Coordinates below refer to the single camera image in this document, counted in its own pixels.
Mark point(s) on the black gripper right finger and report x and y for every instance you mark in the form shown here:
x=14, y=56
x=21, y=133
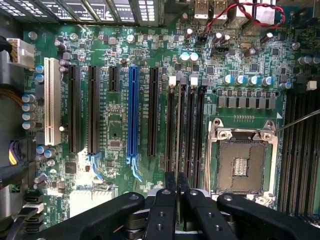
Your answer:
x=207, y=217

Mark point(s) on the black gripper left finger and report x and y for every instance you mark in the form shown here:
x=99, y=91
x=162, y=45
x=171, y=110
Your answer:
x=160, y=215

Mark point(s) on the black RAM slot white latch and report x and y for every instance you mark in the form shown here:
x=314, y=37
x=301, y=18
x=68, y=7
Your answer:
x=191, y=125
x=307, y=160
x=170, y=125

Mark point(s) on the long black expansion slot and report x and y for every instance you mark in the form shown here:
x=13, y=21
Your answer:
x=153, y=110
x=74, y=110
x=93, y=110

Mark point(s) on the blue expansion slot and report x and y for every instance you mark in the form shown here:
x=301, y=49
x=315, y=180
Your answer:
x=133, y=110

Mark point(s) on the short black expansion slot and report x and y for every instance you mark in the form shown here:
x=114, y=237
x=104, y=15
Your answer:
x=113, y=78

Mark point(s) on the white PCI expansion slot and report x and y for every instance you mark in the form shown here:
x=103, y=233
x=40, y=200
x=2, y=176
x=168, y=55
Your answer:
x=52, y=100

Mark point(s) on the perforated metal slot cover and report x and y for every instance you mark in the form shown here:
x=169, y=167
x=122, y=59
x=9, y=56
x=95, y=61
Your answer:
x=148, y=12

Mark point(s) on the green motherboard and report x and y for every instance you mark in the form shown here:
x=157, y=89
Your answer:
x=120, y=175

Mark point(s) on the metal CPU socket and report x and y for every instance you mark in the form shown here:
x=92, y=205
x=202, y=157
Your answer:
x=241, y=162

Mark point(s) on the silver finned heatsink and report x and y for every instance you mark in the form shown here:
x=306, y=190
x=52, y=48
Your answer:
x=87, y=202

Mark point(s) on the black SATA port stack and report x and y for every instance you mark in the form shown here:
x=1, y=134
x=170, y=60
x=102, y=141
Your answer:
x=33, y=200

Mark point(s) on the thin metal locking lever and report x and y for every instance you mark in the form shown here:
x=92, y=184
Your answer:
x=300, y=120

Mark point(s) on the silver round capacitor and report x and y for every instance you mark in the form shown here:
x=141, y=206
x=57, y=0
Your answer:
x=194, y=57
x=228, y=79
x=253, y=80
x=267, y=81
x=184, y=57
x=240, y=80

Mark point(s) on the grey metal PC case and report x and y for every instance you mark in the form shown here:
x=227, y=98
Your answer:
x=8, y=75

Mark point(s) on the metal USB port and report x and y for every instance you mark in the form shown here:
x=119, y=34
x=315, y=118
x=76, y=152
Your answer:
x=220, y=8
x=201, y=8

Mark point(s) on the metal rear port block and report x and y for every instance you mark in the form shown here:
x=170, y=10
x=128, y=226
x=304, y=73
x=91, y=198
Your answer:
x=262, y=12

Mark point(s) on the white power connector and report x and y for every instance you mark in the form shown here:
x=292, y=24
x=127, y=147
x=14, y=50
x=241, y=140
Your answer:
x=21, y=52

